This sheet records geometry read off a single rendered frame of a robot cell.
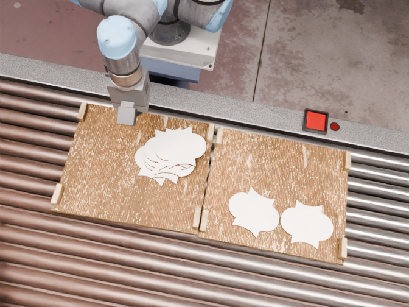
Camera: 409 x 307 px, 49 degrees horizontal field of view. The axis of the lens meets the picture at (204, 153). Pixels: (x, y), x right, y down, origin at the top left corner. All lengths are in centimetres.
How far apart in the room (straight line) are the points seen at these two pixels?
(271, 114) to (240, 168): 23
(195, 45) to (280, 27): 143
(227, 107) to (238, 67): 124
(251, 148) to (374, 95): 154
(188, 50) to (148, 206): 54
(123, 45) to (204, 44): 66
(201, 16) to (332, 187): 63
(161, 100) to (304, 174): 50
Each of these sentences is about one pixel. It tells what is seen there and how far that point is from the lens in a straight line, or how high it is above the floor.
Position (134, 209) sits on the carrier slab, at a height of 94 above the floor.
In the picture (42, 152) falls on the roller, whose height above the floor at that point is 92.
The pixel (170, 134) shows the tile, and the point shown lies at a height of 98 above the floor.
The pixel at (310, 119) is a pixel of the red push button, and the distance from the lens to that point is 148.
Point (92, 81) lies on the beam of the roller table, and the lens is 151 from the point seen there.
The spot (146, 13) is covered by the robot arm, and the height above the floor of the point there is 143.
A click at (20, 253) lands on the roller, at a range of 133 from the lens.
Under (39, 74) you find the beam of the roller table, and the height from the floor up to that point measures 91.
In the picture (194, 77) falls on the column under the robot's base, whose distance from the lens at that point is 156.
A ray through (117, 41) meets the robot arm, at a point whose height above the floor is 145.
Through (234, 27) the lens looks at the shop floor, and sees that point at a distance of 286.
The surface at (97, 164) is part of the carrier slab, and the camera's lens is 134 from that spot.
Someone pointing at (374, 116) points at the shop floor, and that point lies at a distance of 274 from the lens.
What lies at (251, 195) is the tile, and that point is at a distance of 131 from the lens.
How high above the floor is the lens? 216
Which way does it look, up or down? 65 degrees down
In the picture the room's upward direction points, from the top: 10 degrees clockwise
